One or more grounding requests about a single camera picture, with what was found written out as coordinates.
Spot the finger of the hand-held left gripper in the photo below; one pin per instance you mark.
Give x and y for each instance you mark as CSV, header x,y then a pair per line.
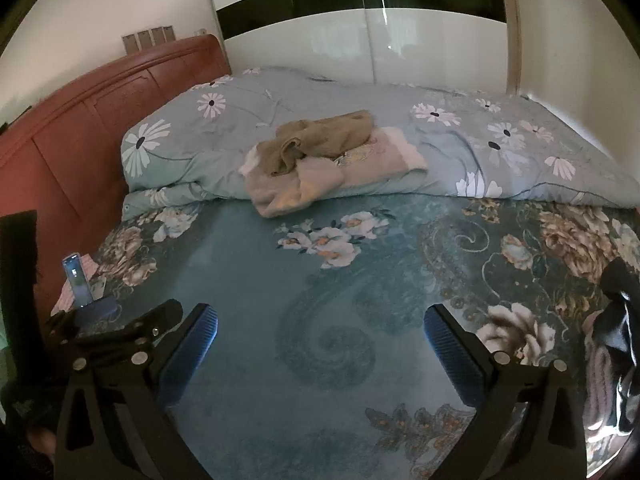
x,y
160,317

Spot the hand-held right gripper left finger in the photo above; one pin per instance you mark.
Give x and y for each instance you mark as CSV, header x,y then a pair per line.
x,y
192,355

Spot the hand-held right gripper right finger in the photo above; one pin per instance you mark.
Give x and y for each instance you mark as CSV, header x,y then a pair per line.
x,y
452,355

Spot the tan fleece garment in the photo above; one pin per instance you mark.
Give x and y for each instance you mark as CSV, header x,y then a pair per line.
x,y
330,135

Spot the blue phone stand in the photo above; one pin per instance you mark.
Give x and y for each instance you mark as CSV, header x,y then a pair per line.
x,y
102,307

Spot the smartphone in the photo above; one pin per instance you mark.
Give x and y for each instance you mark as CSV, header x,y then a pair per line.
x,y
76,280

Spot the teal floral bed sheet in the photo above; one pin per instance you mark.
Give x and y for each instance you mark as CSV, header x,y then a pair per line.
x,y
300,285

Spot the red wooden headboard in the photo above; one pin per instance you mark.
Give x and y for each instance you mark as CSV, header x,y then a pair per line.
x,y
75,125

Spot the black garment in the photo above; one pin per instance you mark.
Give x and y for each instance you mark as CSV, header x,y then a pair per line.
x,y
620,325

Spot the pale pink garment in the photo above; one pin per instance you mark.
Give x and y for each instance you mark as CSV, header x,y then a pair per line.
x,y
280,195

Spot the light blue daisy duvet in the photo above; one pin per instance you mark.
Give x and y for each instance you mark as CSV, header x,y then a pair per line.
x,y
350,95

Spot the white wardrobe with black stripe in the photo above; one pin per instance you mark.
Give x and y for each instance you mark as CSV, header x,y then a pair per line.
x,y
300,40

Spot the grey wall panel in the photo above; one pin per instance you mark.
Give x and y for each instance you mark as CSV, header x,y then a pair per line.
x,y
150,37

